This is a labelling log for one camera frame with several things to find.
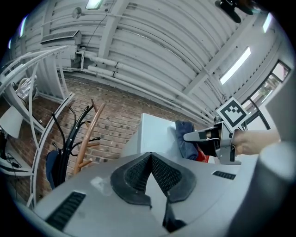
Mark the grey ceiling duct unit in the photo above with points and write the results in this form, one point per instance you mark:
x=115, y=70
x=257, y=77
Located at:
x=60, y=37

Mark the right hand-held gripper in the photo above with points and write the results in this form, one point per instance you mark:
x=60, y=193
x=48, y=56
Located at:
x=232, y=113

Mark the brown wooden coat stand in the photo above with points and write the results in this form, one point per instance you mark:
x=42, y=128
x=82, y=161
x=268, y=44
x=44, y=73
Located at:
x=92, y=127

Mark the person's right hand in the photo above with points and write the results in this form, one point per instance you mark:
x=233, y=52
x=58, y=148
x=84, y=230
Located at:
x=241, y=142

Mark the round ceiling sensor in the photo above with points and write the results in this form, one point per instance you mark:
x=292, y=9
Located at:
x=77, y=12

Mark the black coat stand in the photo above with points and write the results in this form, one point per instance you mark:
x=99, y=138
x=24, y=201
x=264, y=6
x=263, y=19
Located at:
x=62, y=159

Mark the grey refrigerator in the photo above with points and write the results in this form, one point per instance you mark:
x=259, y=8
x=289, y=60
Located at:
x=152, y=136

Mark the long ceiling light panel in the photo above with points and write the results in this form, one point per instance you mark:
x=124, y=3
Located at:
x=234, y=66
x=93, y=4
x=267, y=23

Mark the dark blue cleaning cloth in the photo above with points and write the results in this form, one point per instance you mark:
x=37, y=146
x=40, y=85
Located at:
x=182, y=126

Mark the red paper decoration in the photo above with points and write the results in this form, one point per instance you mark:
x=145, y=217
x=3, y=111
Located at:
x=204, y=158

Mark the shiny clear plastic bundle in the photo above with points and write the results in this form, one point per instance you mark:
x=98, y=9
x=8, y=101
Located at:
x=26, y=88

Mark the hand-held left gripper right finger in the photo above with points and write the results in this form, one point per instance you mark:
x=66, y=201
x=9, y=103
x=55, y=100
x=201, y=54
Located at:
x=208, y=185

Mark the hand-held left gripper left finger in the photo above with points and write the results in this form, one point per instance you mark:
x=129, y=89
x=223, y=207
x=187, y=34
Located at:
x=92, y=189

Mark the person's right forearm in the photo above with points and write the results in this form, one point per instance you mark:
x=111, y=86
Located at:
x=263, y=141

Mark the white metal shelving rack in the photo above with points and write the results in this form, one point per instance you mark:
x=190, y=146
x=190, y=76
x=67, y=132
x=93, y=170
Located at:
x=65, y=99

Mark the dark blue hanging bag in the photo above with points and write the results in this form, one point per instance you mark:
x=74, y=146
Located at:
x=51, y=169

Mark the black-framed window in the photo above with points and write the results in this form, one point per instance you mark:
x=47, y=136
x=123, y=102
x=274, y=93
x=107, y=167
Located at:
x=266, y=89

